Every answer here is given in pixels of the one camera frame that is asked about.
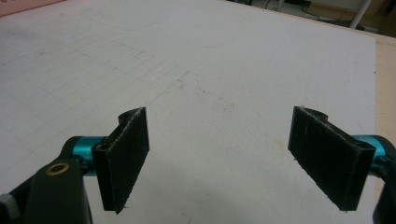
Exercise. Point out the white grid mat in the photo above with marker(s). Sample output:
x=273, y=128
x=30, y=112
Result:
x=218, y=62

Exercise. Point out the pink plastic basket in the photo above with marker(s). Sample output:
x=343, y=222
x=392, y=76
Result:
x=18, y=6

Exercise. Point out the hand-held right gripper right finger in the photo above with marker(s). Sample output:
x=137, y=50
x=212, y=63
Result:
x=327, y=158

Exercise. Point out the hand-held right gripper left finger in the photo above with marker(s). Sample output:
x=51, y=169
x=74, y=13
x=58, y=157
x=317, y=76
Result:
x=124, y=161

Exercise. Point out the white metal stand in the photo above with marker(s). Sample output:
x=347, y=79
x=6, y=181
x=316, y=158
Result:
x=361, y=12

